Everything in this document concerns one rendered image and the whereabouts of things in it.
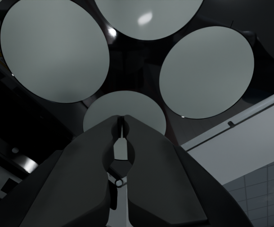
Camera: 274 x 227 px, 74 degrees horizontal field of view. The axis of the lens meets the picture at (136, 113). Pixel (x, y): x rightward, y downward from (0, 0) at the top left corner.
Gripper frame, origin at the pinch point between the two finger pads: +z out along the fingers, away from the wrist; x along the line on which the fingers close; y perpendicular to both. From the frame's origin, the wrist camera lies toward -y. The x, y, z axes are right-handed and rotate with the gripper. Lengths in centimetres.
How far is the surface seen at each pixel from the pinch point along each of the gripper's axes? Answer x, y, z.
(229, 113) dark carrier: 12.4, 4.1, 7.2
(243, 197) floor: 108, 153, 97
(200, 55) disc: 7.8, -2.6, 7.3
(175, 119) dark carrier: 6.0, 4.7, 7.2
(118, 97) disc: -0.6, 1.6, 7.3
